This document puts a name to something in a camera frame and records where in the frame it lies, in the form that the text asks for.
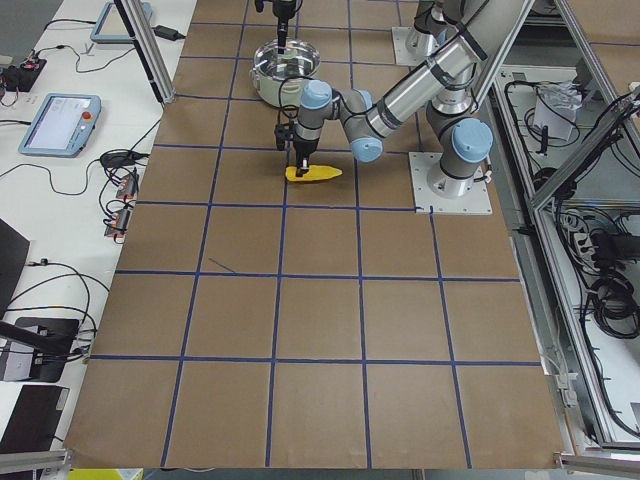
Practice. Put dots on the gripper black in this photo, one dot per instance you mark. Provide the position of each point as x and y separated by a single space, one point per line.
305 146
283 11

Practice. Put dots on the yellow corn cob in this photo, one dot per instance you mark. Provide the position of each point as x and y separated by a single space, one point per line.
316 173

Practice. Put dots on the glass pot lid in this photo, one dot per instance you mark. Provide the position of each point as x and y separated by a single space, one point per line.
301 59

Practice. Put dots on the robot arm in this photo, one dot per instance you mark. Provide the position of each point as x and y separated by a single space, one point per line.
472 38
427 33

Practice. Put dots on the pale green cooking pot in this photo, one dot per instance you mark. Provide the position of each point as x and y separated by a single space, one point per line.
278 93

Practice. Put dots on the black power adapter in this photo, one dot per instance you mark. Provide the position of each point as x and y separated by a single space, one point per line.
167 33

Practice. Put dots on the brown paper grid mat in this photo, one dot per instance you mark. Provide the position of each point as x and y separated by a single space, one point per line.
254 323

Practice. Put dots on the far teach pendant tablet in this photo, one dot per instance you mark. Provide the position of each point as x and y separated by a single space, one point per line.
109 27

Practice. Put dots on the teach pendant tablet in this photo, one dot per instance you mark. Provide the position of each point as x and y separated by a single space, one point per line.
62 125
109 27

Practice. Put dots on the small circuit board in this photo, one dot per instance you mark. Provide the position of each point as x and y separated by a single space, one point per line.
116 225

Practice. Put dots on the near teach pendant tablet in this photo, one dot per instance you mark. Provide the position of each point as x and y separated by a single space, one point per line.
62 125

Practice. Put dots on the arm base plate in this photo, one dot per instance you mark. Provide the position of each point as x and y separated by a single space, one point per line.
436 193
411 47

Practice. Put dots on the aluminium frame post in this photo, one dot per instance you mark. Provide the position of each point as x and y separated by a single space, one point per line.
141 34

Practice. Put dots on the aluminium frame rail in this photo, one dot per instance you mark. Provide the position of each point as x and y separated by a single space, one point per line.
614 116

